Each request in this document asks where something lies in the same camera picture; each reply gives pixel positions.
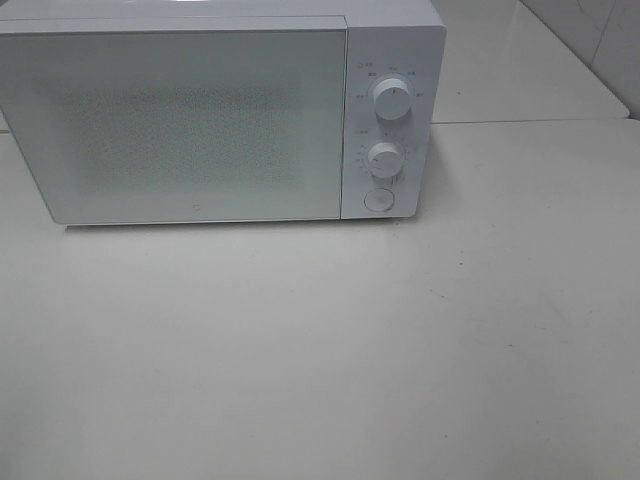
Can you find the round microwave door button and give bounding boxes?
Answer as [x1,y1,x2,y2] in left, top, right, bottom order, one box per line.
[364,188,395,216]

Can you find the white microwave door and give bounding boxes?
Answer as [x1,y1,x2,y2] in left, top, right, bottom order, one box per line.
[1,30,346,225]

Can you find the white microwave oven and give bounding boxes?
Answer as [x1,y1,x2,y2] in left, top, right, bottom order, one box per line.
[1,1,447,220]

